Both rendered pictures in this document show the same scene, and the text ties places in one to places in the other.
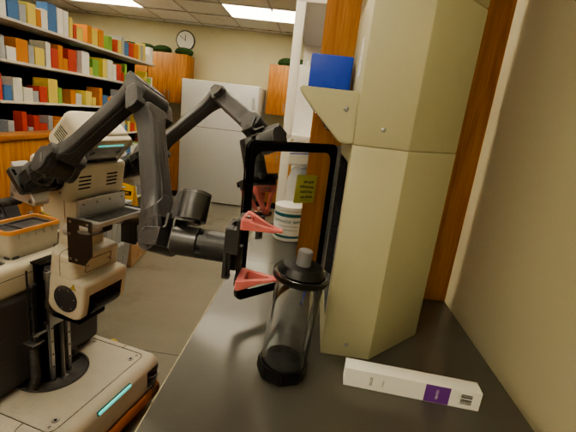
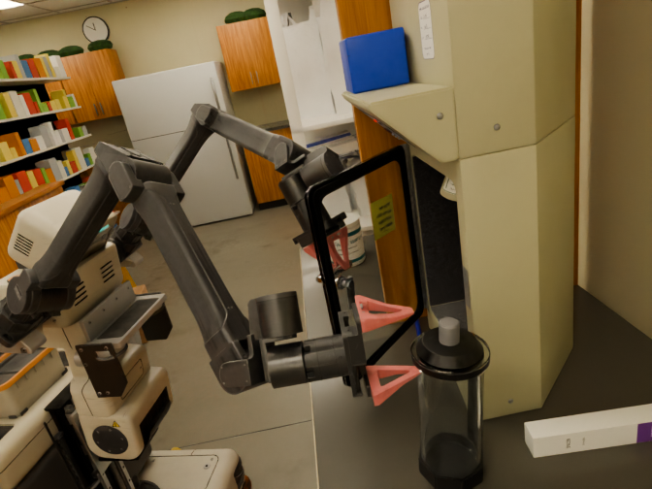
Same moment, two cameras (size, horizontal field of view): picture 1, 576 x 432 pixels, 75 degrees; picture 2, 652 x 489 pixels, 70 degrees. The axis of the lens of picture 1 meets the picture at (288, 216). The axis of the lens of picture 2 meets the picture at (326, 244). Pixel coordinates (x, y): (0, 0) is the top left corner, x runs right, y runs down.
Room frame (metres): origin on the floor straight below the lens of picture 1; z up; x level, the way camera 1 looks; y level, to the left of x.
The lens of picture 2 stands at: (0.13, 0.13, 1.57)
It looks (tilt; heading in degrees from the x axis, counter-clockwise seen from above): 21 degrees down; 357
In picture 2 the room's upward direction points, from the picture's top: 11 degrees counter-clockwise
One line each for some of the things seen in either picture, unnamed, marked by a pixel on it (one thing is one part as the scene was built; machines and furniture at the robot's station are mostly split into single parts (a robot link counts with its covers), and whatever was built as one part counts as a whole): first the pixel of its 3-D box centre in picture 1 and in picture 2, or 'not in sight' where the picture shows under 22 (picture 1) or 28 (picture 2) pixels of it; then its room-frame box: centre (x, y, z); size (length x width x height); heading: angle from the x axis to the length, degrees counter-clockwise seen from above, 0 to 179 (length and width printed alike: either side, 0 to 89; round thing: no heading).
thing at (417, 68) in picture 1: (393, 182); (500, 176); (0.91, -0.24, 1.33); 0.32 x 0.25 x 0.77; 177
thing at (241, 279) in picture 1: (253, 269); (385, 368); (0.67, 0.05, 1.16); 0.09 x 0.07 x 0.07; 87
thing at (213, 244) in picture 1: (218, 246); (332, 356); (0.67, 0.13, 1.20); 0.07 x 0.07 x 0.10; 87
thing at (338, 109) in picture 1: (325, 116); (390, 120); (0.92, -0.06, 1.46); 0.32 x 0.11 x 0.10; 177
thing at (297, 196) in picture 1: (288, 219); (374, 262); (0.96, 0.00, 1.19); 0.30 x 0.01 x 0.40; 133
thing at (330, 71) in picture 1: (329, 77); (373, 61); (1.01, -0.06, 1.56); 0.10 x 0.10 x 0.09; 87
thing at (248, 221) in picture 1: (256, 234); (379, 325); (0.67, 0.05, 1.23); 0.09 x 0.07 x 0.07; 87
